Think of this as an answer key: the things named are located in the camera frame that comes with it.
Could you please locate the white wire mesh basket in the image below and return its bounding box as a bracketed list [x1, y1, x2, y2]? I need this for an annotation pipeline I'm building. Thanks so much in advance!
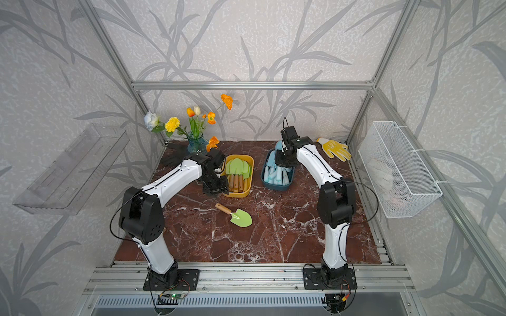
[358, 121, 443, 219]

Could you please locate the glass vase with flowers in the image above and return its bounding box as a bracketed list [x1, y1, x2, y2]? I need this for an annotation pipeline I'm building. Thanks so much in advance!
[144, 93, 234, 154]

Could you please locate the light blue shovel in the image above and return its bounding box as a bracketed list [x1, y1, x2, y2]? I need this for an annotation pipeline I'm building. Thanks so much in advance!
[275, 140, 283, 161]
[264, 157, 278, 184]

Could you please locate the yellow white work glove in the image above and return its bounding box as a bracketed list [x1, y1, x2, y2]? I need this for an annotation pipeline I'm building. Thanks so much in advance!
[317, 137, 352, 162]

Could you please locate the dark teal storage box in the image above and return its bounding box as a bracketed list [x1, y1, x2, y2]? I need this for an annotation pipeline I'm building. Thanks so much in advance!
[261, 150, 295, 191]

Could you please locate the green square shovel wooden handle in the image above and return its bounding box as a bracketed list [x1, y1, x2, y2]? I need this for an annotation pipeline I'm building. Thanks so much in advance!
[229, 158, 242, 193]

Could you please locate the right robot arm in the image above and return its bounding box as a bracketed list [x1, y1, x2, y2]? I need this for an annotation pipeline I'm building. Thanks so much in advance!
[275, 126, 356, 273]

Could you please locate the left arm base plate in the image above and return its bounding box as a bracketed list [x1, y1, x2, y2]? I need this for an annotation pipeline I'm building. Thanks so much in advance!
[143, 269, 200, 292]

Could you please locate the clear acrylic wall shelf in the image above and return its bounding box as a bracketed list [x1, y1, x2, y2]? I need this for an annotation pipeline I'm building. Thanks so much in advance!
[13, 124, 130, 215]

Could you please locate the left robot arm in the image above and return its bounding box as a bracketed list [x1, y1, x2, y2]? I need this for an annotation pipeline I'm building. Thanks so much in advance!
[119, 148, 229, 276]

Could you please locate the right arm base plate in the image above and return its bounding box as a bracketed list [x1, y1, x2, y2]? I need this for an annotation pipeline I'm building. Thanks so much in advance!
[303, 263, 357, 290]

